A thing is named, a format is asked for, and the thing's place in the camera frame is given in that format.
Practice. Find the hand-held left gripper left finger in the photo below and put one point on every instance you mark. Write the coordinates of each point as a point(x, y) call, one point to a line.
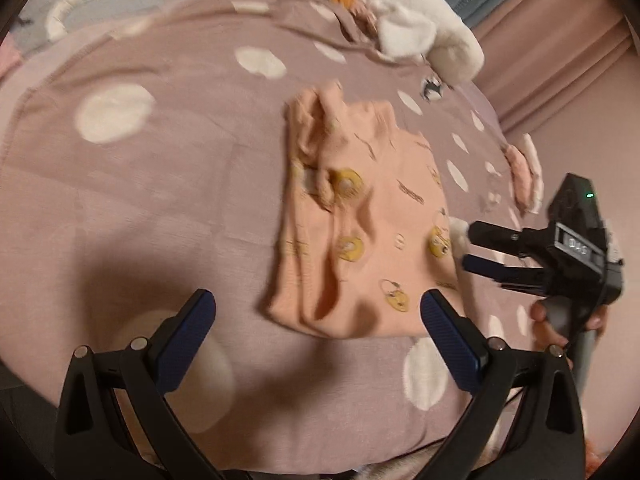
point(187, 340)

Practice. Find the light pink cloth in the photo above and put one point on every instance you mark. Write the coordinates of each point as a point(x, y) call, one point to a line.
point(9, 55)

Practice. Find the pink curtain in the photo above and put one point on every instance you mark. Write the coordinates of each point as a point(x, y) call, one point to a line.
point(565, 50)

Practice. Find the white fluffy garment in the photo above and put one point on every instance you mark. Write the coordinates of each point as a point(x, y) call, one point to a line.
point(415, 15)

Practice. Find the person's right hand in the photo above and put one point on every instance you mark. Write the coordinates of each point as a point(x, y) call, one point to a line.
point(542, 322)

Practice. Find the folded pink cloth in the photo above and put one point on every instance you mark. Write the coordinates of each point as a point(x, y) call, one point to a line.
point(520, 175)

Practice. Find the peach printed shirt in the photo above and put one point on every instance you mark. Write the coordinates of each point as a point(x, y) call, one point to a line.
point(370, 210)

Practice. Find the pink polka dot blanket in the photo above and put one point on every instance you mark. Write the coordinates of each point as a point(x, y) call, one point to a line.
point(175, 185)

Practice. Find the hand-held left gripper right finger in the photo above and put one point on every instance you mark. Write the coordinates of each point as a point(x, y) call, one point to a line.
point(447, 342)

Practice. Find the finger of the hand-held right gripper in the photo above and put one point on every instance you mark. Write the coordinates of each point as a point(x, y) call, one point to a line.
point(500, 239)
point(495, 270)

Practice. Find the grey printed cloth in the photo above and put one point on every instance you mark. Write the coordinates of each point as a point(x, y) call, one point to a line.
point(100, 5)

